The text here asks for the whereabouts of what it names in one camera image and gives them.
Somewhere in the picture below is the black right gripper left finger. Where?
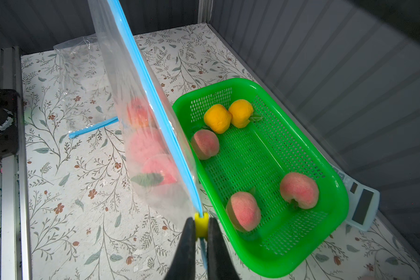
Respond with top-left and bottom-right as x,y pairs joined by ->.
164,217 -> 196,280

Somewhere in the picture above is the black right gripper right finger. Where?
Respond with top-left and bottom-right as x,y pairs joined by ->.
207,218 -> 240,280

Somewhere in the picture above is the clear zip-top bag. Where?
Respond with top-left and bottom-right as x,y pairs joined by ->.
89,1 -> 203,228
54,35 -> 118,138

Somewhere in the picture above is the pink peach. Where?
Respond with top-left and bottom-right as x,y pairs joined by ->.
280,172 -> 320,210
141,154 -> 179,185
226,191 -> 261,232
191,129 -> 220,160
126,127 -> 166,165

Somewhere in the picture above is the red yellow peach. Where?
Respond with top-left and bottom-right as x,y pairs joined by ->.
127,98 -> 154,128

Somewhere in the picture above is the green plastic basket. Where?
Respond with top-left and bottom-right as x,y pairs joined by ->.
173,78 -> 349,278

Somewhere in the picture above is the light blue calculator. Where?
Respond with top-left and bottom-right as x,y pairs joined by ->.
332,165 -> 380,232

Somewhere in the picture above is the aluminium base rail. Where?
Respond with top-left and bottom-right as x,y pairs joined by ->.
0,47 -> 32,280

